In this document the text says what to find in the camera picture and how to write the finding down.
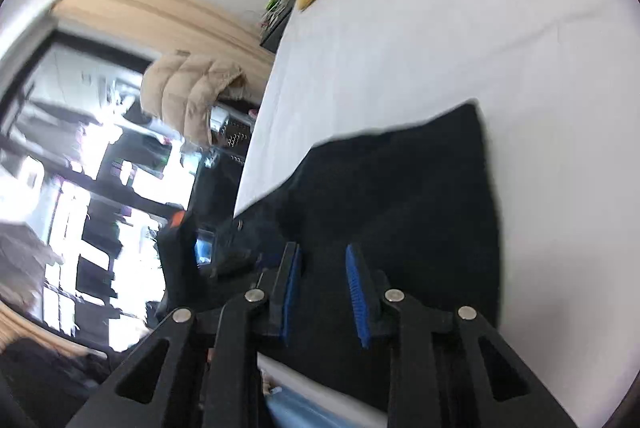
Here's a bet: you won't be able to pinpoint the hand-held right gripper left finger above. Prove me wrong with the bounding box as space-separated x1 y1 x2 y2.
65 243 304 428

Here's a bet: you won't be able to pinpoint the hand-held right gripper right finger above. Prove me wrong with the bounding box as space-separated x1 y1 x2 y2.
345 244 576 428

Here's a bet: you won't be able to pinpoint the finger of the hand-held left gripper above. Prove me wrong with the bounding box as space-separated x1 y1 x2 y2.
212 233 261 279

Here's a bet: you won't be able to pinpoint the black pants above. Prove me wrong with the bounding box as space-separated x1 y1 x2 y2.
232 100 503 409

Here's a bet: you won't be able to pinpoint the person's blue jeans leg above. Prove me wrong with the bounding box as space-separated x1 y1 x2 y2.
264 385 381 428

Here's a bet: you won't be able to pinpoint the black glossy cabinet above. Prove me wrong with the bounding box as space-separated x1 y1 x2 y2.
192 105 258 229

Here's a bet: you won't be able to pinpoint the glass sliding door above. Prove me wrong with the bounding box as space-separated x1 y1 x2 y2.
0 30 201 351

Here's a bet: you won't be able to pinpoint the beige puffer jacket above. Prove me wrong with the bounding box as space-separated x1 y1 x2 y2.
140 52 252 145

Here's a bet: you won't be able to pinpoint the dark cloth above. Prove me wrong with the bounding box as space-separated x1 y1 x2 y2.
0 335 113 428

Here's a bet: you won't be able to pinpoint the dark grey nightstand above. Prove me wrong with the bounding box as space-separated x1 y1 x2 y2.
257 0 296 54

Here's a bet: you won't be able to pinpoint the beige curtain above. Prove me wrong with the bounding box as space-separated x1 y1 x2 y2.
52 0 277 71

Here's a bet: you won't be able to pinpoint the clear basket of small things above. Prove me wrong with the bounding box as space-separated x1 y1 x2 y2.
259 0 293 31

